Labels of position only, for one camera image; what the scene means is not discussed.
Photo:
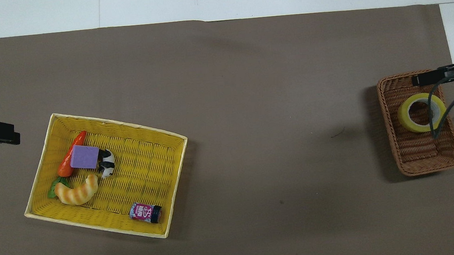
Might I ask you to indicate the yellow tape roll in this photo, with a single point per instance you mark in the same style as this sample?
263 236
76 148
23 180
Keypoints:
405 122

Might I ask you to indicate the toy croissant bread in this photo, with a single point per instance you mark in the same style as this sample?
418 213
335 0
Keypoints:
77 194

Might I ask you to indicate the black white panda toy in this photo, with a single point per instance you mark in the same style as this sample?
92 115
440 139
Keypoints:
107 162

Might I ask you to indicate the purple foam block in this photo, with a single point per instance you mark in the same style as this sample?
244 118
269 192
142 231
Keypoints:
84 157

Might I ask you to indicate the small pink printed can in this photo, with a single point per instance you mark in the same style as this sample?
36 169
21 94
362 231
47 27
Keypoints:
144 212

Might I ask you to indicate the orange toy carrot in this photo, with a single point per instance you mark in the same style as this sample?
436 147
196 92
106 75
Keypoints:
67 162

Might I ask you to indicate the yellow woven basket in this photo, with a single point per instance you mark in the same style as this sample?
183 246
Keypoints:
144 167

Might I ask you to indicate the brown wicker basket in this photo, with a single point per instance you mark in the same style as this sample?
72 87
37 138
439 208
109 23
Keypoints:
418 152

